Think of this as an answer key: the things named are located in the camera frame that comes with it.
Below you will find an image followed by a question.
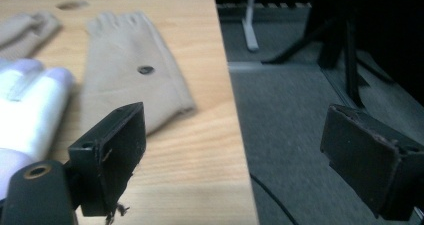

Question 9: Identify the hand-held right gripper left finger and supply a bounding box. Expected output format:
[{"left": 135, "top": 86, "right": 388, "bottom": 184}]
[{"left": 67, "top": 101, "right": 148, "bottom": 218}]

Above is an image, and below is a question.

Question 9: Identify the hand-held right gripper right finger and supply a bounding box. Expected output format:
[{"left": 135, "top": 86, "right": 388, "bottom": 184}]
[{"left": 319, "top": 103, "right": 424, "bottom": 222}]

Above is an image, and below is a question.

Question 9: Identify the beige glove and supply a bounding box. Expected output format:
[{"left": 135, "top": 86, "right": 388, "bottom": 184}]
[
  {"left": 0, "top": 11, "right": 63, "bottom": 61},
  {"left": 79, "top": 11, "right": 197, "bottom": 136}
]

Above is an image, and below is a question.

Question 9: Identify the white glove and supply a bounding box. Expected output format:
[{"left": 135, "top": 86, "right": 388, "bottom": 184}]
[{"left": 0, "top": 58, "right": 76, "bottom": 199}]

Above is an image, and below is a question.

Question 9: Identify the black tripod stand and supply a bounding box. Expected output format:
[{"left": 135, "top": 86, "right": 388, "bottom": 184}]
[{"left": 261, "top": 0, "right": 394, "bottom": 108}]

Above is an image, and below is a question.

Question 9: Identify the white metal stand leg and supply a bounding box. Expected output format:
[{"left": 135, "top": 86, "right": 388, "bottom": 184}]
[{"left": 241, "top": 0, "right": 260, "bottom": 52}]

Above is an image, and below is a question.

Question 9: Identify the black cable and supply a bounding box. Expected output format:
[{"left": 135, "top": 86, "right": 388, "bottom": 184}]
[{"left": 249, "top": 173, "right": 301, "bottom": 225}]

